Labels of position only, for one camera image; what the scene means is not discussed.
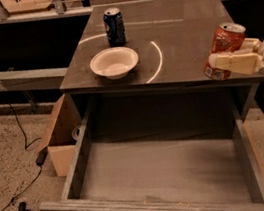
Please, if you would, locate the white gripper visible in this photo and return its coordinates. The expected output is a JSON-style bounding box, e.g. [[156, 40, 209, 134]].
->
[[208, 37, 264, 76]]

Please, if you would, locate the orange red coke can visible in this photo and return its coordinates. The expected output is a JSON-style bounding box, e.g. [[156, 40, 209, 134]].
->
[[203, 22, 246, 81]]

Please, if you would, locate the open grey top drawer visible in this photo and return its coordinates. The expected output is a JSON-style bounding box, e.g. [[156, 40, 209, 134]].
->
[[40, 87, 264, 211]]

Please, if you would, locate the blue pepsi can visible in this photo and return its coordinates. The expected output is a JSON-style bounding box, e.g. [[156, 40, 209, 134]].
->
[[103, 7, 126, 47]]

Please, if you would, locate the grey wooden cabinet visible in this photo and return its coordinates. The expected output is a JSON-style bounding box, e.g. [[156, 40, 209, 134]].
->
[[46, 0, 264, 152]]

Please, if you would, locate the white paper bowl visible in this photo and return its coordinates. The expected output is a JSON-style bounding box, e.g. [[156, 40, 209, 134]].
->
[[90, 47, 139, 80]]

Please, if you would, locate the cardboard box on floor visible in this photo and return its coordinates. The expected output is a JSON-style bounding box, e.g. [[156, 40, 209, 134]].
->
[[37, 94, 81, 177]]

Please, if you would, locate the black power adapter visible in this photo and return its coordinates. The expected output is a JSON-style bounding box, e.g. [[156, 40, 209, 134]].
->
[[35, 147, 48, 167]]

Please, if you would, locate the grey metal rail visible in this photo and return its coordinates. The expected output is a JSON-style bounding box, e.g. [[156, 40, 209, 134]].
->
[[0, 67, 68, 92]]

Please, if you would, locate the black floor cable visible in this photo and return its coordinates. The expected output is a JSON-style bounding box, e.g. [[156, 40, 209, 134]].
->
[[0, 97, 55, 211]]

